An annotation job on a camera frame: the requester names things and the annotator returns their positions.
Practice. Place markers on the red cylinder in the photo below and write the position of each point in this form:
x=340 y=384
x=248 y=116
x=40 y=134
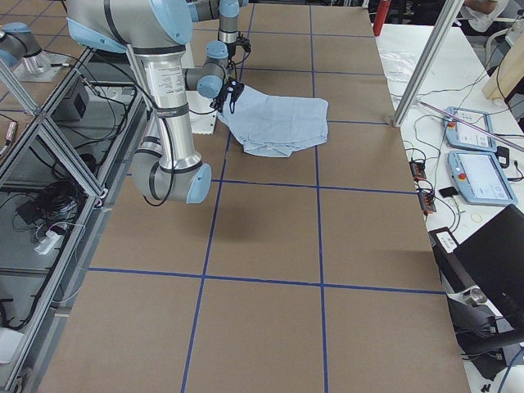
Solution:
x=380 y=17

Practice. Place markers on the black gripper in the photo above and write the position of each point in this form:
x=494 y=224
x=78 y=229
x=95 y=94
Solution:
x=229 y=49
x=224 y=95

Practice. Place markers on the seated person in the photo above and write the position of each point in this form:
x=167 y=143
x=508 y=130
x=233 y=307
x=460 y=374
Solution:
x=479 y=16

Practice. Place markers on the clear plastic bag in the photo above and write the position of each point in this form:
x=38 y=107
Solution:
x=398 y=65

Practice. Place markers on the light blue striped shirt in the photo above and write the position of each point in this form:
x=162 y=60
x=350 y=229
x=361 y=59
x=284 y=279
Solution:
x=275 y=126

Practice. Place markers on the aluminium frame rail structure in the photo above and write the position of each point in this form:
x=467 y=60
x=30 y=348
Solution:
x=62 y=172

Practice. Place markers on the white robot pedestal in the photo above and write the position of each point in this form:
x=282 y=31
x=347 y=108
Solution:
x=201 y=115

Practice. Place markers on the blue teach pendant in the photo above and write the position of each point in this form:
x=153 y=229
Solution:
x=480 y=179
x=460 y=134

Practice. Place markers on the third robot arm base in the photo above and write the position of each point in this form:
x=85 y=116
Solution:
x=21 y=52

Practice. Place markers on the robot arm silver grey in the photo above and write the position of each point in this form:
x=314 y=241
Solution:
x=154 y=35
x=227 y=13

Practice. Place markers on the blue teach pendant near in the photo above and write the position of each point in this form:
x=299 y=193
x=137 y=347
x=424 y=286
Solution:
x=480 y=179

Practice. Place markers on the blue tape line lengthwise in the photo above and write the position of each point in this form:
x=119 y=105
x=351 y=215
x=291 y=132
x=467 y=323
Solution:
x=319 y=225

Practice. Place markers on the aluminium frame post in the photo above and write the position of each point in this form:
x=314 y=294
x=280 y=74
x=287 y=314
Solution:
x=435 y=41

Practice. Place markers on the blue teach pendant far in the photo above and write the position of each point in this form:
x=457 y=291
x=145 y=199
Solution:
x=460 y=134

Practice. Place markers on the black laptop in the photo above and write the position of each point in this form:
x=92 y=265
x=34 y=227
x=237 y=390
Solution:
x=485 y=276

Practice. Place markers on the white power strip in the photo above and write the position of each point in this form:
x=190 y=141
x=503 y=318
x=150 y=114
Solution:
x=45 y=245

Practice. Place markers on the blue tape line crosswise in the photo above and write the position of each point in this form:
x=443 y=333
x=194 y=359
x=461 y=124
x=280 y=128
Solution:
x=311 y=186

